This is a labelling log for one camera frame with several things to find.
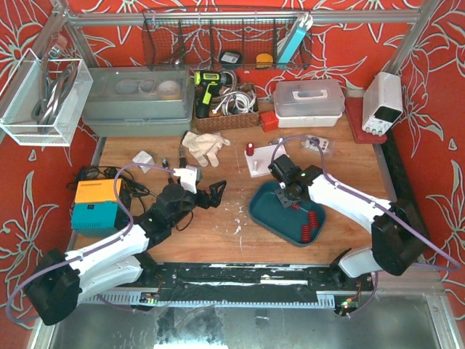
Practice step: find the orange power cube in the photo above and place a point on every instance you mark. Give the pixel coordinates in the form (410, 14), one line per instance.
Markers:
(268, 121)

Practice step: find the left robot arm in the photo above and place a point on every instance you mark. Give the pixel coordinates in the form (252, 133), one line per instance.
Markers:
(61, 281)

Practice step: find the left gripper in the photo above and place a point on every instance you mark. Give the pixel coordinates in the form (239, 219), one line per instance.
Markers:
(203, 197)

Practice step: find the green yellow cordless drill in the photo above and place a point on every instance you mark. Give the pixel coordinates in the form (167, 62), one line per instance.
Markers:
(210, 83)

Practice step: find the orange teal device box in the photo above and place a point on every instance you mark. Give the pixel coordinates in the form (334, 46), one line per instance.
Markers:
(96, 212)

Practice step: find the white power supply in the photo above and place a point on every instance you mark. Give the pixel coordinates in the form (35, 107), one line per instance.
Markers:
(382, 104)

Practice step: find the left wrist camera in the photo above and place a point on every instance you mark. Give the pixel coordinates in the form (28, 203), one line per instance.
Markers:
(188, 177)

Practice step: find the red mat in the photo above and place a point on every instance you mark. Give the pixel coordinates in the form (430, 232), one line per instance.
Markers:
(354, 112)

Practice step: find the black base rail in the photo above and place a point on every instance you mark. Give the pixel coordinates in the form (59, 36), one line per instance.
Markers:
(245, 283)

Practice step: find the black wire basket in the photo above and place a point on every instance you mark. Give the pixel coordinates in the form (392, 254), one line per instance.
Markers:
(194, 37)

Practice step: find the teal plastic tray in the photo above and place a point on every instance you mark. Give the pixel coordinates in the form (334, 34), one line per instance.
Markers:
(266, 211)

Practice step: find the black cable duct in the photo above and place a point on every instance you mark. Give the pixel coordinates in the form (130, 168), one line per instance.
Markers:
(402, 182)

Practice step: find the white four-peg base plate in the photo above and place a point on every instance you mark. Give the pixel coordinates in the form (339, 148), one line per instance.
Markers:
(262, 158)

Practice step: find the blue white tool case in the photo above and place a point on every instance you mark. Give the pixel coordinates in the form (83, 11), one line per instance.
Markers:
(287, 46)

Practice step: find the orange black handled screwdriver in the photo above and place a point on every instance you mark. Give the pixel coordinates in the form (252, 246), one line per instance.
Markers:
(182, 157)

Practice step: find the yellow tape measure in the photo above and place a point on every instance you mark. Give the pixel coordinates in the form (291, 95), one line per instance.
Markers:
(264, 61)

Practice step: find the white plastic toolbox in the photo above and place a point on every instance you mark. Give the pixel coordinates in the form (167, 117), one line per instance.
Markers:
(308, 103)

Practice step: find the grey storage box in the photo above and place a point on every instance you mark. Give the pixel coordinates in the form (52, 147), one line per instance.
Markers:
(139, 102)

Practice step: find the clear acrylic box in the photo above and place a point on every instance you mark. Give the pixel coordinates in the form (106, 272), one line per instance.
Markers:
(44, 108)

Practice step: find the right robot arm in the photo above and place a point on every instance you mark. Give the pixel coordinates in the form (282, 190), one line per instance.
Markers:
(398, 234)

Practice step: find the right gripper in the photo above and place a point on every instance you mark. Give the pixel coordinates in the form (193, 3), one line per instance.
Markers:
(286, 196)

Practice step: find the white work glove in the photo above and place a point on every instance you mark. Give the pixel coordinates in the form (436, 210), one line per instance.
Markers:
(204, 148)

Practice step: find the small white adapter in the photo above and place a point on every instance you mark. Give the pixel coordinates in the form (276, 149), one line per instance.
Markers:
(144, 161)

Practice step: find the bagged white control box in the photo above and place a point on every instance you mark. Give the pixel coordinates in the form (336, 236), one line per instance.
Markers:
(313, 143)

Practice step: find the woven basket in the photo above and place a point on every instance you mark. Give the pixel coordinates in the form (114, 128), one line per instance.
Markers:
(222, 123)

